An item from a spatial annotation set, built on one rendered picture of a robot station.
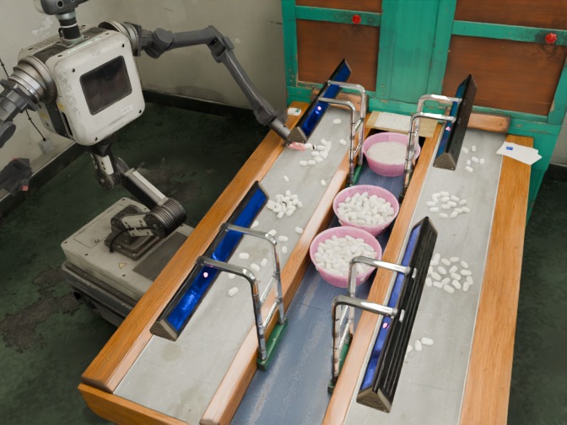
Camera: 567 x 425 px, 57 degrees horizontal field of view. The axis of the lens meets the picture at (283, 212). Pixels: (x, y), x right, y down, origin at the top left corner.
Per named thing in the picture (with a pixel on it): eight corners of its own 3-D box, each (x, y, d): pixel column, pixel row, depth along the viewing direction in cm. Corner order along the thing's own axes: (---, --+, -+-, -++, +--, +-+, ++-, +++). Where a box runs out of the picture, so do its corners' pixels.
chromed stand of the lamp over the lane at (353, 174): (311, 185, 243) (310, 99, 214) (326, 161, 257) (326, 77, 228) (351, 193, 237) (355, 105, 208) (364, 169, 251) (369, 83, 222)
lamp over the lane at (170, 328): (149, 334, 139) (143, 317, 134) (249, 194, 182) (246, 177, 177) (175, 343, 137) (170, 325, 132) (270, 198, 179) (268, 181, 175)
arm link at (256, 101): (207, 51, 249) (221, 35, 243) (215, 51, 254) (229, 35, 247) (258, 126, 247) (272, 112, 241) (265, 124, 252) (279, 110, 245)
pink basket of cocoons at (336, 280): (299, 283, 198) (299, 266, 192) (323, 237, 217) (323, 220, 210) (369, 302, 190) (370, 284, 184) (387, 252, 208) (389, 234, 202)
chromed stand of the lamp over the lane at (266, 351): (213, 354, 176) (191, 261, 147) (239, 309, 190) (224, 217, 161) (265, 372, 170) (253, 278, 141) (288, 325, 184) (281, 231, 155)
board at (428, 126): (364, 126, 262) (364, 125, 261) (372, 112, 272) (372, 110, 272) (432, 137, 252) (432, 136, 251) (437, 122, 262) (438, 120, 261)
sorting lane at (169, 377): (114, 397, 161) (112, 394, 160) (314, 110, 286) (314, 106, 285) (200, 431, 152) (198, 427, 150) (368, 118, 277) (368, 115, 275)
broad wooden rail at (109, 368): (95, 407, 174) (78, 376, 162) (294, 128, 299) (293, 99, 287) (126, 420, 170) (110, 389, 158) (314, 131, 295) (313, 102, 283)
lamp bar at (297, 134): (286, 141, 206) (285, 125, 201) (335, 72, 249) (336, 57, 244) (305, 144, 203) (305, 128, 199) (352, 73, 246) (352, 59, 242)
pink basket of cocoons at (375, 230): (334, 244, 213) (335, 227, 207) (331, 202, 233) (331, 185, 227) (401, 243, 212) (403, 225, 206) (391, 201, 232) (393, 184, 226)
